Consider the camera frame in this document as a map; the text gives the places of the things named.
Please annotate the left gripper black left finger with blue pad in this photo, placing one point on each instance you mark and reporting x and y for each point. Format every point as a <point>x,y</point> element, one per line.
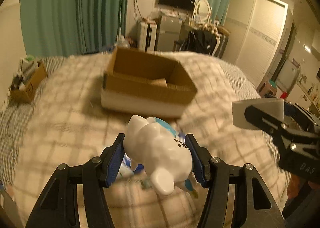
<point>57,205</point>

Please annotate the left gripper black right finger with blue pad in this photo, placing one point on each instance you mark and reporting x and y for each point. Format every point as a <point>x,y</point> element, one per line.
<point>254,205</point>

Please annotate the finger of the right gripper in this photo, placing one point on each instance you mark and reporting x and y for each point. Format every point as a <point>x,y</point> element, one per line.
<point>266,122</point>

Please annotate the white blue toy figurine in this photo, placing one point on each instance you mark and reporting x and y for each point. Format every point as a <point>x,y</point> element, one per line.
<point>167,161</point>

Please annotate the beige plaid blanket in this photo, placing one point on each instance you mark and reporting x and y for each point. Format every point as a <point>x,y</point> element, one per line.
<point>69,125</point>

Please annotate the white louvred wardrobe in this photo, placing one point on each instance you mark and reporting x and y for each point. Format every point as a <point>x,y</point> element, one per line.
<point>257,29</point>

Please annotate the black clothes on chair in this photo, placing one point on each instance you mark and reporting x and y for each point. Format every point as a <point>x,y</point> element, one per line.
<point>199,41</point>

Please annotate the checked grey bedsheet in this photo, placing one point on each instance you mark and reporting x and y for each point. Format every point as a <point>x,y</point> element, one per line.
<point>14,121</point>

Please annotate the white oval vanity mirror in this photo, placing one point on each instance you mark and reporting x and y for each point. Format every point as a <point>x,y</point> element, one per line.
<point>202,12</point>

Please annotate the grey mini fridge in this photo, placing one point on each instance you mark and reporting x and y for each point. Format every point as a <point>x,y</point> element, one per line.
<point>168,31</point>

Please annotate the large open cardboard box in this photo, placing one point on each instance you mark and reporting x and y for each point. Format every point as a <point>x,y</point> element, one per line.
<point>145,84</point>

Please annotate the small cardboard box with items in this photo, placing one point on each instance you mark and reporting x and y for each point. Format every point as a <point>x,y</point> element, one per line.
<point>31,72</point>

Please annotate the white suitcase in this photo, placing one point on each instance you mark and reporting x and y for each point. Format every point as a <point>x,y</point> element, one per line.
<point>146,35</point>

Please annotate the large clear water jug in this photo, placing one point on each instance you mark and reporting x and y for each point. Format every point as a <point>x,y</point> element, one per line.
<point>122,42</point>

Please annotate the green left curtain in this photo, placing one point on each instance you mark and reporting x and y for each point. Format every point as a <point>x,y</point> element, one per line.
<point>69,27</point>

